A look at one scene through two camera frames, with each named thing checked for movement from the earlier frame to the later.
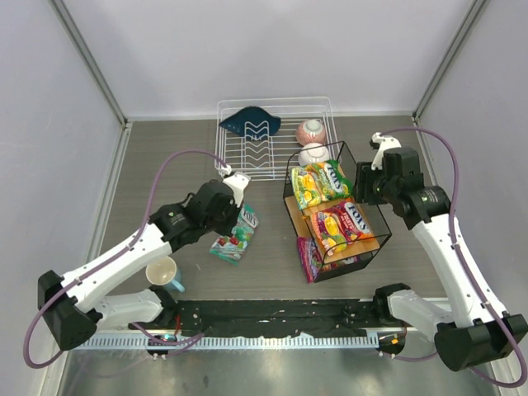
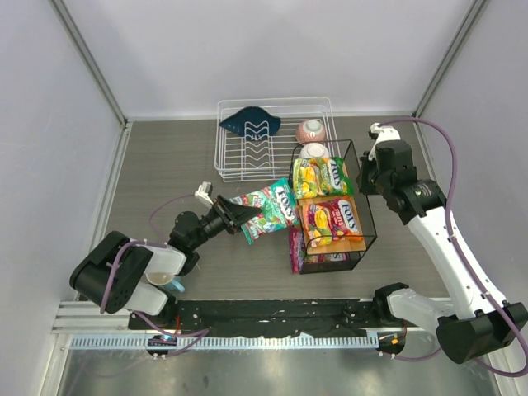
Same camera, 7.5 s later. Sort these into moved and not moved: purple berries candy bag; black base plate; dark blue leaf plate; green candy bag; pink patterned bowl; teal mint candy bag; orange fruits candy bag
Moved: teal mint candy bag; orange fruits candy bag; green candy bag; purple berries candy bag
Not moved: pink patterned bowl; dark blue leaf plate; black base plate
